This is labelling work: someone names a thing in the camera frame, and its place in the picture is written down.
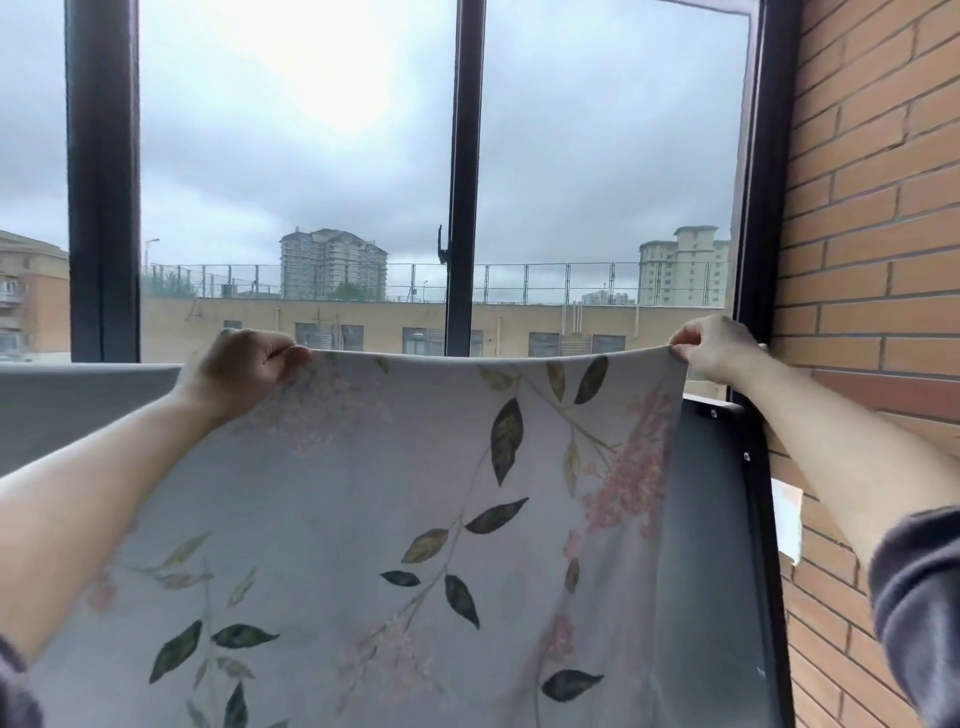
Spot person's right hand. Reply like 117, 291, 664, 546
665, 314, 772, 393

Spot person's left hand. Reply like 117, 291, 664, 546
173, 327, 313, 429

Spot floral light blue bedsheet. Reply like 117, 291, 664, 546
0, 346, 690, 728

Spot person's left forearm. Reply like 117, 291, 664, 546
0, 389, 226, 665

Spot person's right forearm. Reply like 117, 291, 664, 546
725, 348, 960, 571

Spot person's dark right sleeve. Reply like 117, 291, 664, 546
868, 506, 960, 728

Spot person's dark sleeve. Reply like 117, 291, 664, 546
0, 637, 46, 728
868, 506, 960, 728

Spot person's dark left sleeve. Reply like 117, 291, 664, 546
0, 637, 46, 728

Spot white tall apartment buildings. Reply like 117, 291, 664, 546
637, 224, 733, 309

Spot grey tall apartment block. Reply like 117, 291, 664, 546
279, 228, 390, 303

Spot long beige building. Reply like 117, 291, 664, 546
140, 296, 733, 400

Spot black flat panel board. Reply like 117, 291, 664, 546
656, 395, 796, 728

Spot brown brick building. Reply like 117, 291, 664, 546
0, 230, 71, 355

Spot white paper sheet on wall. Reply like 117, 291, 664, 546
770, 478, 805, 565

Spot rooftop wire fence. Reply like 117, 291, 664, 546
146, 260, 733, 307

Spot black metal window frame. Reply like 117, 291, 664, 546
63, 0, 804, 365

